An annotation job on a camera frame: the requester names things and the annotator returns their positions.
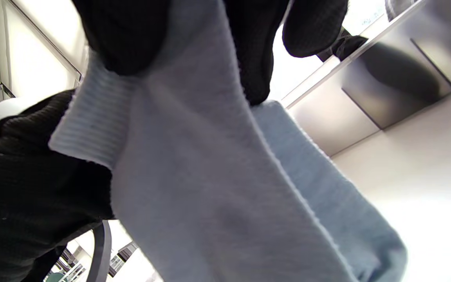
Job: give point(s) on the person's left hand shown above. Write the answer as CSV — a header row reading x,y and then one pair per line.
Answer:
x,y
33,188

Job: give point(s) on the translucent divided organizer box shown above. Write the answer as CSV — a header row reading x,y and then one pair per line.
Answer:
x,y
405,90

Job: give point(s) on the person's right hand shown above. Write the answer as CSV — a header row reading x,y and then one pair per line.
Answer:
x,y
123,35

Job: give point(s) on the long light blue sock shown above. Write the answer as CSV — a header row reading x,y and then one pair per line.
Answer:
x,y
327,203

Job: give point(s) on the short light blue sock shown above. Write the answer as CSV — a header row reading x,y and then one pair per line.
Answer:
x,y
194,176

